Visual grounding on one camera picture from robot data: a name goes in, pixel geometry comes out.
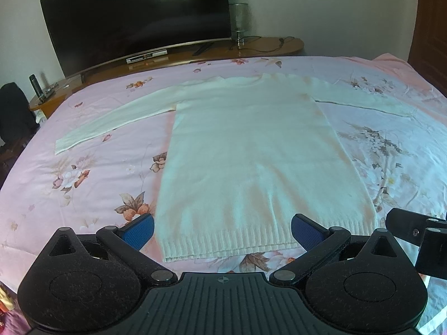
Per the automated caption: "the white knit sweater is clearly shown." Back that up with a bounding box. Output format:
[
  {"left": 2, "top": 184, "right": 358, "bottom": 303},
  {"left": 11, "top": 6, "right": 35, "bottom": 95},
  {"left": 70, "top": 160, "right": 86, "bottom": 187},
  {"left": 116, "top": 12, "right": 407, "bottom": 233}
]
[{"left": 55, "top": 73, "right": 412, "bottom": 262}]

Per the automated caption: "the brown wooden door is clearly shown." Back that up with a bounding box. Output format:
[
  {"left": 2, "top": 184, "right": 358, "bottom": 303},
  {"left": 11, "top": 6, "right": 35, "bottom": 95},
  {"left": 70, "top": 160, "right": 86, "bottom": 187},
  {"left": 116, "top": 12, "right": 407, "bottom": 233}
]
[{"left": 408, "top": 0, "right": 446, "bottom": 95}]

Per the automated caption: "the silver set-top box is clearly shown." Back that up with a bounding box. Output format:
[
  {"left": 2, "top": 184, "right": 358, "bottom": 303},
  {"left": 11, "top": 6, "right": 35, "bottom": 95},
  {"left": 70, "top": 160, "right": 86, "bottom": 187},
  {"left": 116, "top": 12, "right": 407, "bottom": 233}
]
[{"left": 126, "top": 49, "right": 167, "bottom": 64}]

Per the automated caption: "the curved wooden tv console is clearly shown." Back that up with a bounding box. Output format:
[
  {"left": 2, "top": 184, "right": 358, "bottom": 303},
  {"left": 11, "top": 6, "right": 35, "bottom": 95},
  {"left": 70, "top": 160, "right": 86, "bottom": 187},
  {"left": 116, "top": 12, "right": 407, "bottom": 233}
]
[{"left": 29, "top": 35, "right": 305, "bottom": 117}]

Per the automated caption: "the large black television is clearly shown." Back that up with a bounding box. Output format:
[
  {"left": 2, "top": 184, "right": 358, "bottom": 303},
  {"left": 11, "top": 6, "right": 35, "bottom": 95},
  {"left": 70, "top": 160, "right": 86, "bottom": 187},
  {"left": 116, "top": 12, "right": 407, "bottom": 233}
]
[{"left": 40, "top": 0, "right": 231, "bottom": 76}]

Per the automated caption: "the clear glass table lamp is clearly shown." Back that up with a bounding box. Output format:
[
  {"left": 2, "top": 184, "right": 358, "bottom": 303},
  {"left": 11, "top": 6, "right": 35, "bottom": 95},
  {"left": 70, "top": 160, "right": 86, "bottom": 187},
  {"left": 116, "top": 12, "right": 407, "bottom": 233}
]
[{"left": 230, "top": 3, "right": 249, "bottom": 49}]

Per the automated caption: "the black power cable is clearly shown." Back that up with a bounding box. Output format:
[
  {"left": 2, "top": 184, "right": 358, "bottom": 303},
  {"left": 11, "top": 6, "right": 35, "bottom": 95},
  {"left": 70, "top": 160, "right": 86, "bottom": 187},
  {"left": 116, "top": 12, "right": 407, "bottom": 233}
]
[{"left": 240, "top": 35, "right": 296, "bottom": 54}]

